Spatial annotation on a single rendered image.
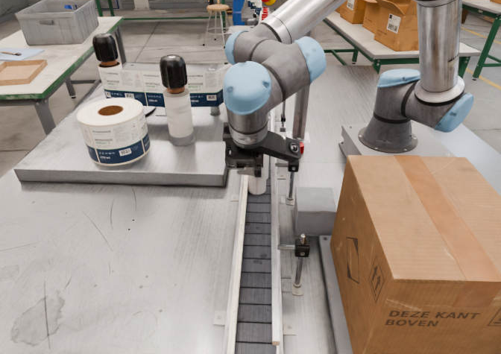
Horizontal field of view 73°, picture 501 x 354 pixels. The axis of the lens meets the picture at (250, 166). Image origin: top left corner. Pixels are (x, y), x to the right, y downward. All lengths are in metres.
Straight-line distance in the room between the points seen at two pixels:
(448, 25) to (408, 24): 1.85
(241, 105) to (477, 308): 0.45
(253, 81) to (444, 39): 0.51
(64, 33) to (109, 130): 1.92
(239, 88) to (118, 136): 0.65
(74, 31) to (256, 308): 2.53
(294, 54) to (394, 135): 0.63
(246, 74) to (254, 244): 0.44
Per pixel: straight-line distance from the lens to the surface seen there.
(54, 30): 2.97
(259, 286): 0.75
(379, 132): 1.15
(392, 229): 0.57
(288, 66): 0.57
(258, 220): 0.88
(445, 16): 0.88
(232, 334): 0.66
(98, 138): 1.12
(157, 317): 0.80
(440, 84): 0.98
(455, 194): 0.69
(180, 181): 1.08
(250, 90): 0.52
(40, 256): 1.01
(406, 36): 2.76
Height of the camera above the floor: 1.50
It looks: 35 degrees down
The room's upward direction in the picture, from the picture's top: straight up
